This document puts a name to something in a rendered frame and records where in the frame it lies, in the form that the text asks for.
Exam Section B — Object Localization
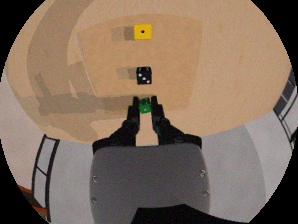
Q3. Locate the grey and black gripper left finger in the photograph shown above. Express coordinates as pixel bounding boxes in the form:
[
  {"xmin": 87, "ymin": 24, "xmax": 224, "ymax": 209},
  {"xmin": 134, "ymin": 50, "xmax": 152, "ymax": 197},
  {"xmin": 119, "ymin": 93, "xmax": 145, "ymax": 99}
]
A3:
[{"xmin": 92, "ymin": 96, "xmax": 140, "ymax": 156}]

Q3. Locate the black die with white pips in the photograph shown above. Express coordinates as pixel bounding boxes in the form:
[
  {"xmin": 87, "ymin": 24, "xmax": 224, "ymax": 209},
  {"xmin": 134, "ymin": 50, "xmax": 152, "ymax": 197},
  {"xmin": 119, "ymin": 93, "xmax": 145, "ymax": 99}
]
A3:
[{"xmin": 136, "ymin": 67, "xmax": 152, "ymax": 85}]

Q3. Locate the yellow die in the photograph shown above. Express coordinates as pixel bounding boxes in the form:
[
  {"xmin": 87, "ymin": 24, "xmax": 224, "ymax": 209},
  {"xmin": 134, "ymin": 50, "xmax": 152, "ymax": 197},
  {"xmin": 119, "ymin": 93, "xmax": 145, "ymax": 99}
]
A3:
[{"xmin": 133, "ymin": 24, "xmax": 152, "ymax": 40}]

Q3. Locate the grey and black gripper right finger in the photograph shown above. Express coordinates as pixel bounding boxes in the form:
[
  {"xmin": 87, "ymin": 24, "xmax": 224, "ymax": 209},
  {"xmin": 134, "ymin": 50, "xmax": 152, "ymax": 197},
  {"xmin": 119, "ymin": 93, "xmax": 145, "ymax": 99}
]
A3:
[{"xmin": 151, "ymin": 96, "xmax": 202, "ymax": 151}]

